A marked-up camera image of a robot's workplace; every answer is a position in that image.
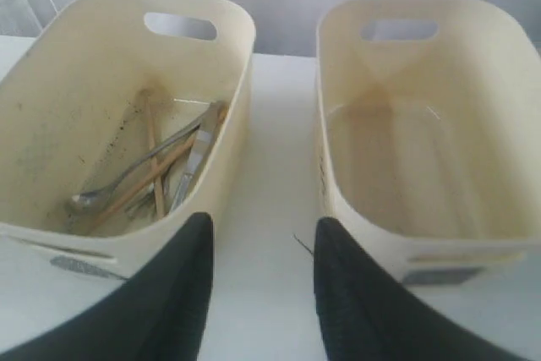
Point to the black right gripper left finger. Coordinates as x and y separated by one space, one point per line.
159 313

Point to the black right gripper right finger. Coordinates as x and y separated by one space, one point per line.
365 314

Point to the steel fork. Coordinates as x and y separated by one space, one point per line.
147 200

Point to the steel table knife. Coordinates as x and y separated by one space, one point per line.
204 137

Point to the cream bin with square mark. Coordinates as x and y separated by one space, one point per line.
428 135

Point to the cream bin with triangle mark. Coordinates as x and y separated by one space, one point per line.
103 80

